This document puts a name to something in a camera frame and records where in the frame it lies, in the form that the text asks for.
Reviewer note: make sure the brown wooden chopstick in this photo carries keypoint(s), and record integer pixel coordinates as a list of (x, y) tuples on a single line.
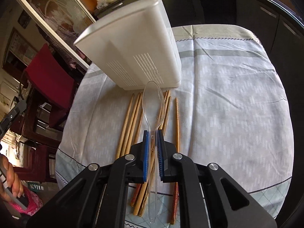
[(140, 197)]

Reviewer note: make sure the glass sliding door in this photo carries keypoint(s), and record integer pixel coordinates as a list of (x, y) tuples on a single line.
[(63, 21)]

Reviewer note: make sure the clear plastic spoon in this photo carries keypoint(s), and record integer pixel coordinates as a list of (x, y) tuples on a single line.
[(153, 103)]

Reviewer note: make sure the white grey tablecloth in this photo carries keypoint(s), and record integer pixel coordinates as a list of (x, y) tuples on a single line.
[(233, 110)]

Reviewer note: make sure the white plastic utensil holder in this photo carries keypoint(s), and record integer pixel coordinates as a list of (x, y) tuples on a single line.
[(134, 45)]

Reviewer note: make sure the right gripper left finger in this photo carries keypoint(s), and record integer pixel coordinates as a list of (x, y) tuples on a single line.
[(138, 171)]

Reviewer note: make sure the light wooden chopstick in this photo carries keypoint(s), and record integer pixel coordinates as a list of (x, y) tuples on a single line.
[(130, 123), (136, 123), (119, 147)]

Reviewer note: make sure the red dining chair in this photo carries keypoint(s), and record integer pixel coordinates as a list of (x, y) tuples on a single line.
[(53, 82)]

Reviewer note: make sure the person's left hand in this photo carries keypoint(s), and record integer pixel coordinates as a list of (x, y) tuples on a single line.
[(13, 180)]

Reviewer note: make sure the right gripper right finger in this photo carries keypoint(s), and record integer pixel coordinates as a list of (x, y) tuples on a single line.
[(166, 163)]

